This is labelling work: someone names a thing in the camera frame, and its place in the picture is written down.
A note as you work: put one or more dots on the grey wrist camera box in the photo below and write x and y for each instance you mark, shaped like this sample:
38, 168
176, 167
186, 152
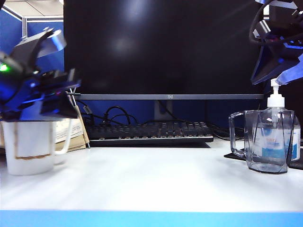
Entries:
261, 28

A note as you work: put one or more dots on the grey partition post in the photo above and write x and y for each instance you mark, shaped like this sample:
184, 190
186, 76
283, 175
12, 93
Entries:
24, 28

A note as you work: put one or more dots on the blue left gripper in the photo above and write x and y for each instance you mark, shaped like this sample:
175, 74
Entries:
21, 94

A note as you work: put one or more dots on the clear hand sanitizer pump bottle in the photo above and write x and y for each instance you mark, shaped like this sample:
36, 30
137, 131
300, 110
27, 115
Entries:
275, 100

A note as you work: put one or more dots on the transparent faceted plastic cup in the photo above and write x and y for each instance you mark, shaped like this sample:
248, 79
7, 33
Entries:
260, 163

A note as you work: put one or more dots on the black mouse pad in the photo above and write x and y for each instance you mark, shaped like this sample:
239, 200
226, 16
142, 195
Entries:
229, 155

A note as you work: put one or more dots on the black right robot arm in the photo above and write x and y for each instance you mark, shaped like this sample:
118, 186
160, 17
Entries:
281, 11

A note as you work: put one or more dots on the black AOC monitor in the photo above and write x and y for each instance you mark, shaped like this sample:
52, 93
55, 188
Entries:
165, 47

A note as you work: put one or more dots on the black keyboard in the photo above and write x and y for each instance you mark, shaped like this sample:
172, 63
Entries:
146, 132

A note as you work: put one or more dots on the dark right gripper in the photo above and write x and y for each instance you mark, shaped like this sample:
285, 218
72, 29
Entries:
286, 40

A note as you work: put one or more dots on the grey monitor stand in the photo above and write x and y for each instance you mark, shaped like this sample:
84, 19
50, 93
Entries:
163, 111

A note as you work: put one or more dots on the white ceramic cup brown frame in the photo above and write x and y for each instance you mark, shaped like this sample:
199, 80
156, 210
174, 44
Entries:
28, 142

